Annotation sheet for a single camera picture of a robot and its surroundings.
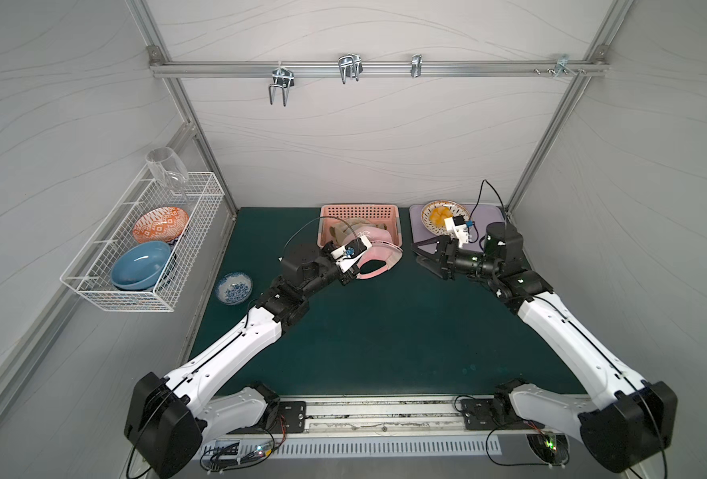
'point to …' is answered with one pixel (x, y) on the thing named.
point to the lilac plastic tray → (481, 216)
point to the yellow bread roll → (438, 214)
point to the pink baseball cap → (380, 256)
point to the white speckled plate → (456, 208)
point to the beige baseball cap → (340, 230)
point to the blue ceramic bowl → (139, 265)
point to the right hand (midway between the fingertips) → (413, 252)
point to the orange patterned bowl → (161, 225)
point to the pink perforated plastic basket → (387, 215)
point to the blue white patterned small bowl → (234, 288)
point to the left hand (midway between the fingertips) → (364, 242)
